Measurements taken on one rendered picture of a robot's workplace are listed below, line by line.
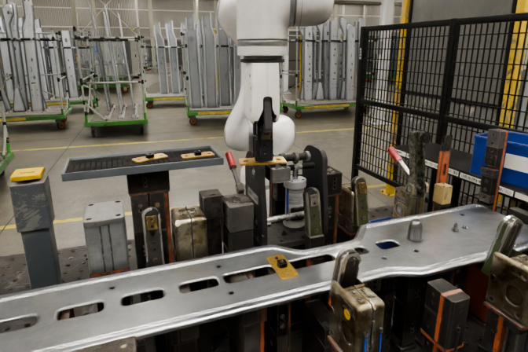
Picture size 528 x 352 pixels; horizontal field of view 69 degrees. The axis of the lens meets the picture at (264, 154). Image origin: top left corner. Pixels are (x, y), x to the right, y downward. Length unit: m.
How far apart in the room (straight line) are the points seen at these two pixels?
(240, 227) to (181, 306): 0.27
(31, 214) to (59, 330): 0.36
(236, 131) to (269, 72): 0.59
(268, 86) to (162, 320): 0.42
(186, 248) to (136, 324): 0.22
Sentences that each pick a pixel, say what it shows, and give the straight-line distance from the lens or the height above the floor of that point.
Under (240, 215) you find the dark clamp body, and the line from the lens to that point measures 0.91.
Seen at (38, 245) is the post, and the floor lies 0.99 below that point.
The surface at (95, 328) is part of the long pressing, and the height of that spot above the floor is 1.00.
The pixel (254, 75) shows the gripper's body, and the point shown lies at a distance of 0.61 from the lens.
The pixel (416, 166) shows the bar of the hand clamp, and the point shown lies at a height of 1.13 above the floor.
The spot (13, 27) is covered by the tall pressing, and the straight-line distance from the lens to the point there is 8.59.
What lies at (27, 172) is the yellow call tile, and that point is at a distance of 1.02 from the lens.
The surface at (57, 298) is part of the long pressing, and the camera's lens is 0.82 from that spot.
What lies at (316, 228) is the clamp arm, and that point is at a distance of 0.96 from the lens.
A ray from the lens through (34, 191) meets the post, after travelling 1.00.
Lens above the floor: 1.43
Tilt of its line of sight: 15 degrees down
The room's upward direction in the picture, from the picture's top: straight up
